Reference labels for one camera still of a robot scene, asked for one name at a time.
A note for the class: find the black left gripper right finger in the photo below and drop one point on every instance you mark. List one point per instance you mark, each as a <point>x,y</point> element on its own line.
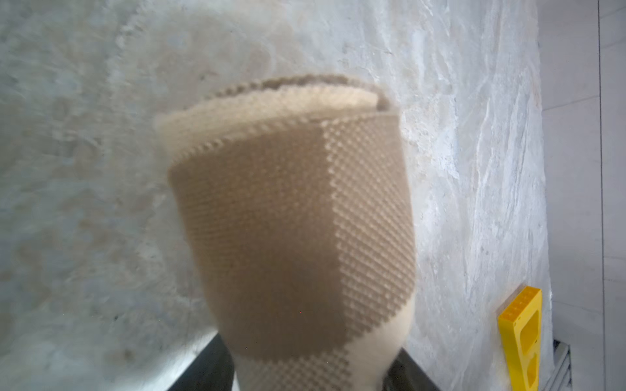
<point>406,375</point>

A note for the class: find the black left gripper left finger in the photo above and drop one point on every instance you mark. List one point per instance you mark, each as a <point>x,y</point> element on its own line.
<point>212,370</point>

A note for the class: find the beige plaid scarf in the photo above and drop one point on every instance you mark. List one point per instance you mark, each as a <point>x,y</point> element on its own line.
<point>295,200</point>

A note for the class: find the yellow plastic triangle tool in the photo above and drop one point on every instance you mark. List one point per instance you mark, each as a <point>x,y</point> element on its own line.
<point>520,331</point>

